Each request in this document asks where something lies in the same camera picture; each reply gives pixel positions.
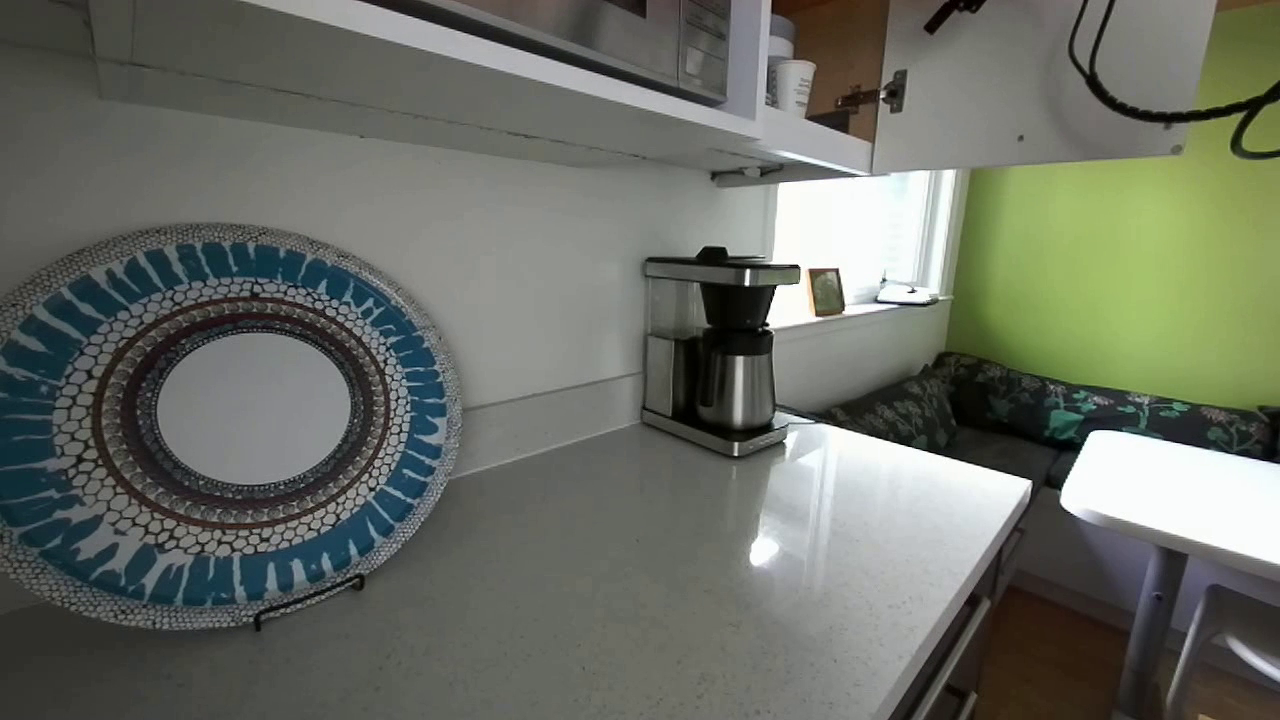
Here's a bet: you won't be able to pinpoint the white cabinet door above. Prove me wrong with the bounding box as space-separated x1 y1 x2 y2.
868 0 1220 174

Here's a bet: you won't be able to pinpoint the white paper cup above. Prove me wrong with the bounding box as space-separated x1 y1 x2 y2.
772 54 821 121

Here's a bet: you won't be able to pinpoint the metal door hinge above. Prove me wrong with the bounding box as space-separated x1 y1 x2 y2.
840 62 913 134

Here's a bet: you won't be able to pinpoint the metal under-cabinet bar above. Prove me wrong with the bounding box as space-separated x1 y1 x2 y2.
709 155 808 188

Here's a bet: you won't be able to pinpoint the dark base cabinet with drawers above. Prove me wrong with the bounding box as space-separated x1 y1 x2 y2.
878 516 1038 720

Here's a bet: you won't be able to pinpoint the stacked white containers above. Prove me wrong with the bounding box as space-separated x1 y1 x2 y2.
766 29 800 112

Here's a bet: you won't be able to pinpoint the white framed window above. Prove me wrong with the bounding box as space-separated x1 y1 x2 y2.
769 165 967 332

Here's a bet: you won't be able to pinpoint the white windowsill object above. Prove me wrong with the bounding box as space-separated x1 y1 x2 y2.
871 274 945 311

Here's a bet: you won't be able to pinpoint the stainless steel microwave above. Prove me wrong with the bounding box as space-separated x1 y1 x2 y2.
377 0 735 106

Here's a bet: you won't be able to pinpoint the dark floral pillow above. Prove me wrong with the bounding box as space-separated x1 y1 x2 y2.
826 369 967 455

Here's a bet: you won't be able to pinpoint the floral bench cushion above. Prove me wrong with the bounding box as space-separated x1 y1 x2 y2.
934 348 1280 467

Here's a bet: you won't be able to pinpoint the steel and black coffee maker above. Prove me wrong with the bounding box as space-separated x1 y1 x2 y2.
638 242 805 462

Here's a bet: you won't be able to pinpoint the white table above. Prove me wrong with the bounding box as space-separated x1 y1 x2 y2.
1056 426 1280 720

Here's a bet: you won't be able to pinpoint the blue patterned decorative plate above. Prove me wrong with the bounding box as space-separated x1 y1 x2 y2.
0 220 470 630

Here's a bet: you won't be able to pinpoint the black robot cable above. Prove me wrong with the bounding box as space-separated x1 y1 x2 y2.
1060 0 1280 165

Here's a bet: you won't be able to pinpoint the small wooden picture frame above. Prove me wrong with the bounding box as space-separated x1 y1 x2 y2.
805 264 853 318

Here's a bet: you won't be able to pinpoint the white wall cabinet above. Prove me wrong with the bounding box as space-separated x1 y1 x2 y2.
85 0 897 183

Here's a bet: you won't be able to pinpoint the black wire plate stand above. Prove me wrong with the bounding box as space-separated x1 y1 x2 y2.
249 567 373 636

